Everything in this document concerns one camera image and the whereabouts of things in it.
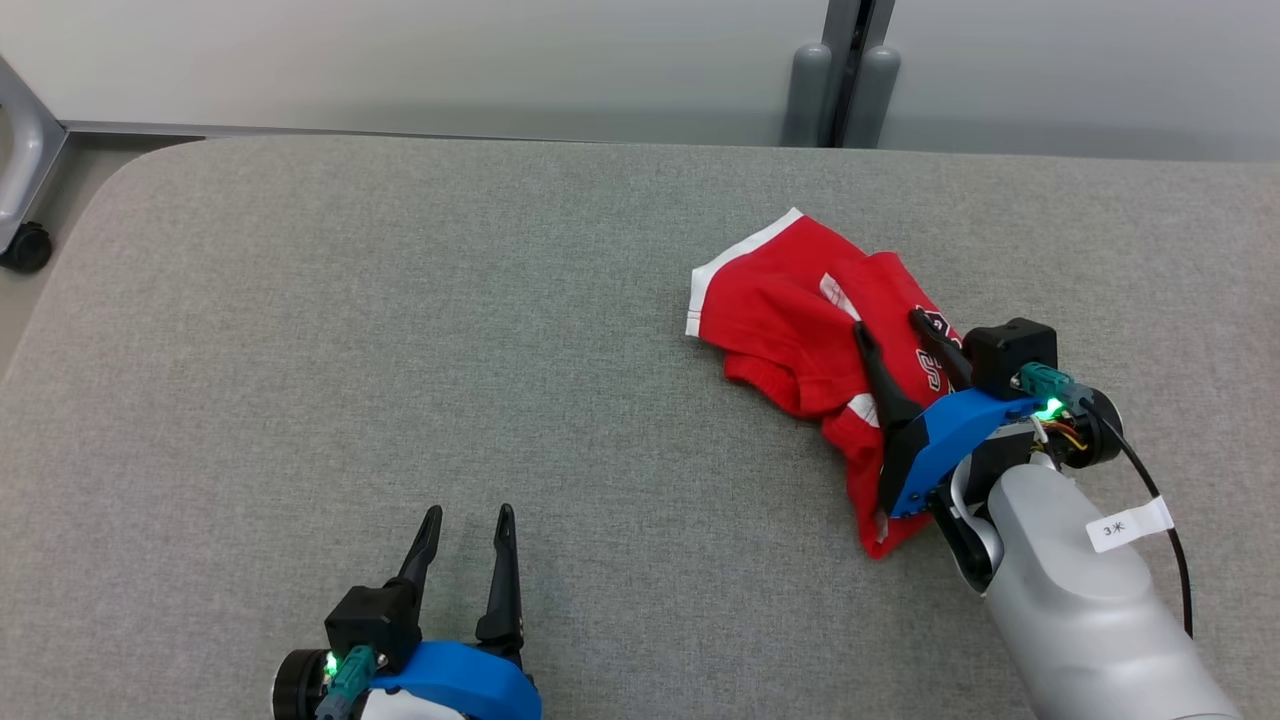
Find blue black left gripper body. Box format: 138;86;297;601
272;640;543;720

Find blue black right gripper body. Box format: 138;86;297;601
878;388;1123;519

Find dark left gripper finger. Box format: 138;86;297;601
475;503;526;661
397;505;444;586

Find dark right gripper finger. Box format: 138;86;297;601
908;308;976;391
853;322;926;433

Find red basketball shorts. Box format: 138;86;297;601
686;207;966;559

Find black caster wheel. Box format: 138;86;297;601
0;222;53;274

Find grey metal cart leg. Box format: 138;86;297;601
0;55;69;251

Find teal plug right camera cable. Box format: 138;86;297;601
1018;364;1196;641

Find teal plug camera cable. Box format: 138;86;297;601
315;645;376;720
1018;364;1196;641

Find teal plug left camera cable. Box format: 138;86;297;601
315;645;376;720

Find white paper cable label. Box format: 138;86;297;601
1085;497;1173;553

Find grey cylindrical post bumper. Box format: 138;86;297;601
782;43;833;148
845;45;901;151

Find grey metal partition post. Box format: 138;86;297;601
818;0;898;149

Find grey wall base rail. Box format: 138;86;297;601
62;120;801;143

